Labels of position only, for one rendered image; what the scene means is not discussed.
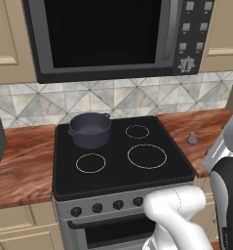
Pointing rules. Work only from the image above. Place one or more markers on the black oven door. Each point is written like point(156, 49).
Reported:
point(118, 232)

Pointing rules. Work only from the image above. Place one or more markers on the beige drawer front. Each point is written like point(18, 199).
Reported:
point(20, 218)

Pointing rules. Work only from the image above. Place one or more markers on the beige wall cupboard door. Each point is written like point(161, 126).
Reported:
point(223, 32)
point(7, 39)

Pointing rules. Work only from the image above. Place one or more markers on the black microwave door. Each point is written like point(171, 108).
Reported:
point(101, 32)

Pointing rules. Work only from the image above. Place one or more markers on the black and grey microwave oven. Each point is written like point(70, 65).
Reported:
point(199, 32)

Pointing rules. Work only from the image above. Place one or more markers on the dark blue pot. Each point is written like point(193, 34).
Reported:
point(90, 132)

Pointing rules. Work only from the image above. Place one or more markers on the black and silver stove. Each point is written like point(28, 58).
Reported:
point(121, 175)

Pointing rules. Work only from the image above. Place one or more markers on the beige base cupboard door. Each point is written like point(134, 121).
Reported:
point(204, 208)
point(27, 241)

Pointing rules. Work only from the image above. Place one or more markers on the black stove knob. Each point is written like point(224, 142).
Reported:
point(97, 207)
point(118, 204)
point(76, 212)
point(137, 201)

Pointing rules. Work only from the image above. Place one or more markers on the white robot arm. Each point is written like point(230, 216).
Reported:
point(179, 211)

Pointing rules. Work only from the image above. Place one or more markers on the small purple eggplant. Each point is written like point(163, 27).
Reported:
point(192, 139)

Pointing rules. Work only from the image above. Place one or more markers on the silver microwave dial knob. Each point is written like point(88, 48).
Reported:
point(186, 64)

